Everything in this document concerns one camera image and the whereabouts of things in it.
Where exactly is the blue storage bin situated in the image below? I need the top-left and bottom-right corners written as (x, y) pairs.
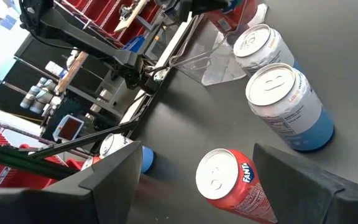
top-left (121, 34), bottom-right (145, 54)

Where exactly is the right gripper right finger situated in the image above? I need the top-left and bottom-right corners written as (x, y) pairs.
top-left (252, 142), bottom-right (358, 224)

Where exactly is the red storage bins row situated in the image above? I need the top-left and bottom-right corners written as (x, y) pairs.
top-left (54, 0), bottom-right (164, 47)

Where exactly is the wooden plank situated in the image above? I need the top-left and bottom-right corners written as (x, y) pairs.
top-left (54, 51), bottom-right (90, 94)
top-left (113, 0), bottom-right (149, 34)

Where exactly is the black shelf unit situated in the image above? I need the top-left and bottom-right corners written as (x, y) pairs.
top-left (0, 34), bottom-right (127, 125)

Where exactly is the robot teach pendant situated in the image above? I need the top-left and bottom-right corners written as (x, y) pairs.
top-left (52, 114), bottom-right (85, 142)

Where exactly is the clear plastic bin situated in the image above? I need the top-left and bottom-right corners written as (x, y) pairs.
top-left (169, 0), bottom-right (270, 86)

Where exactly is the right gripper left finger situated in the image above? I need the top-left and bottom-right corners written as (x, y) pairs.
top-left (0, 141), bottom-right (144, 224)

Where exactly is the white and blue soda can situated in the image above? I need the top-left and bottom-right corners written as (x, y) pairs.
top-left (245, 62), bottom-right (335, 152)
top-left (99, 133), bottom-right (155, 174)
top-left (232, 24), bottom-right (304, 77)

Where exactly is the chrome wire rack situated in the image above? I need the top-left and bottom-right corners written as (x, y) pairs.
top-left (0, 114), bottom-right (90, 189)

